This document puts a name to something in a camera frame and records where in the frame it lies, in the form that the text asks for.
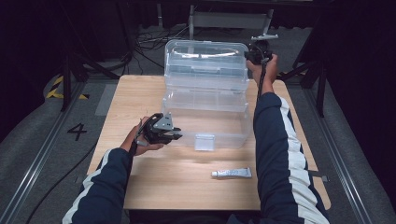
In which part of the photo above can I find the grey metal desk frame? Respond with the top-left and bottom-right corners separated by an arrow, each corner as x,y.
187,4 -> 276,41

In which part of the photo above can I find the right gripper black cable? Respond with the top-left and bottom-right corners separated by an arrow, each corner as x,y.
256,43 -> 271,103

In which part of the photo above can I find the person's left hand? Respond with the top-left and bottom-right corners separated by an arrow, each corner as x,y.
119,116 -> 166,158

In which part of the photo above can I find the person's right hand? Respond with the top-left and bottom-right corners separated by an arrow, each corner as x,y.
246,53 -> 280,96

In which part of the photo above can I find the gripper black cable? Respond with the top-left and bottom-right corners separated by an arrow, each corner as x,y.
256,43 -> 271,103
25,113 -> 163,224

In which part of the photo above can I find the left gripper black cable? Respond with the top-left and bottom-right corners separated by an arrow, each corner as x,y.
25,113 -> 163,224

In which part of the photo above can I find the white ointment tube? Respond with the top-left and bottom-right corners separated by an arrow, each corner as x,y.
210,166 -> 253,179

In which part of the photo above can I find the aluminium floor rail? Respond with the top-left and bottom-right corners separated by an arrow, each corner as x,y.
303,88 -> 375,224
0,80 -> 89,224

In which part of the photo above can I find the black metal stand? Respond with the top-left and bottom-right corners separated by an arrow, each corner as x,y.
60,51 -> 121,113
276,58 -> 329,119

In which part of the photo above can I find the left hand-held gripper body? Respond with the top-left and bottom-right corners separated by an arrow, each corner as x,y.
141,112 -> 176,146

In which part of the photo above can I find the clear plastic storage box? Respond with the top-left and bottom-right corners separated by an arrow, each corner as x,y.
161,38 -> 252,153

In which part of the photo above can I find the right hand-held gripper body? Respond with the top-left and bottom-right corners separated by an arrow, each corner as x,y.
247,33 -> 280,66

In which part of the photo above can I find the bundle of floor cables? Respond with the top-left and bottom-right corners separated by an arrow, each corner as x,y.
133,23 -> 191,77

